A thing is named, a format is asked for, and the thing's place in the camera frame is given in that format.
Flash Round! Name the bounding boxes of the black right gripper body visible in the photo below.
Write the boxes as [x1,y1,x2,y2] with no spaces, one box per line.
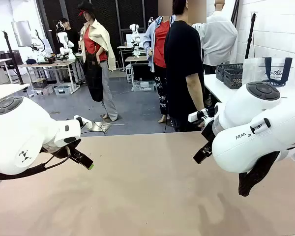
[201,117,216,148]

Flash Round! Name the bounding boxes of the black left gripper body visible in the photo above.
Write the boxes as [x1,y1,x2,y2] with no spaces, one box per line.
[42,138,82,160]

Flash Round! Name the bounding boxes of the translucent shopping bag navy handles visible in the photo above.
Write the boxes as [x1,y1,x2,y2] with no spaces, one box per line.
[242,56,295,99]

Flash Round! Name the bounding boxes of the person's right forearm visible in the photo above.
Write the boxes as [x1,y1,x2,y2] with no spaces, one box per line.
[185,73,206,113]

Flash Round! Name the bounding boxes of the white side table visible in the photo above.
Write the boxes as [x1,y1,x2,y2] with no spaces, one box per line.
[203,73,239,104]

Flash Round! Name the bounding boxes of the gray storage crate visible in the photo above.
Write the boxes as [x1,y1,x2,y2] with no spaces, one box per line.
[53,83,74,96]

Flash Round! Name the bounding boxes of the person in black shirt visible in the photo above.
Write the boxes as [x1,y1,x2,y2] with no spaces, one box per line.
[163,0,208,133]

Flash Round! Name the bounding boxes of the clear plastic storage box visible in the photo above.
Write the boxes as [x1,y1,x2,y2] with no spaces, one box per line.
[132,80,156,92]

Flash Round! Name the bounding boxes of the white table with pole leg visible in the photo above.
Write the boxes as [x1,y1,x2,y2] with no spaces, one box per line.
[0,83,32,104]

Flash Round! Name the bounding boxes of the cluttered workbench table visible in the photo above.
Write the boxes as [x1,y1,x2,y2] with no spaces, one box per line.
[17,55,79,95]

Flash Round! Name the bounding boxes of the mannequin with white shirt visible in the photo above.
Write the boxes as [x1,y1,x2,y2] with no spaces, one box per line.
[192,0,239,75]

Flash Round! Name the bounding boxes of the mannequin with cream jacket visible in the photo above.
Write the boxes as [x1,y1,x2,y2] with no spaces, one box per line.
[77,0,119,123]

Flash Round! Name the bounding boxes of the small wooden desk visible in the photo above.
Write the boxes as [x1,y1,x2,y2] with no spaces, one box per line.
[124,55,148,72]

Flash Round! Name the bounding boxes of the black tripod stand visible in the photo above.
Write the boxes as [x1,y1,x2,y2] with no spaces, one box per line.
[0,30,25,86]

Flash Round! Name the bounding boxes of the background person in black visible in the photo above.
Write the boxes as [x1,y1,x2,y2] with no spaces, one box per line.
[59,18,80,54]

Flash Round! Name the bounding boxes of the small white humanoid robot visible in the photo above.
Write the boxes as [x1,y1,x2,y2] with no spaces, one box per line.
[128,23,142,59]

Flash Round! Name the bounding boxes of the gray rectangular panel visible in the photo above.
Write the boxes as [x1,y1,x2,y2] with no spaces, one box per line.
[10,20,33,48]

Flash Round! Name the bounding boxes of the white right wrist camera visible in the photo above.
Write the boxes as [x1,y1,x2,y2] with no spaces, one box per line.
[187,107,210,124]

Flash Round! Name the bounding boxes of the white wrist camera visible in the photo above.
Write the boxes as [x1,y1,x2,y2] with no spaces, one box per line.
[187,107,210,124]
[73,114,93,130]

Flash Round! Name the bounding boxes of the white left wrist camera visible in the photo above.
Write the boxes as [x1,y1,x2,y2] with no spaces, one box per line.
[73,114,93,130]

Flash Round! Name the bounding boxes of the metal mannequin base plate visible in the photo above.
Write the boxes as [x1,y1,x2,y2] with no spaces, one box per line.
[91,119,113,134]

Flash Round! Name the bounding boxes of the black sleeved left arm cable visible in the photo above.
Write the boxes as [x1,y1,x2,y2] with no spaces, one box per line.
[0,146,72,180]

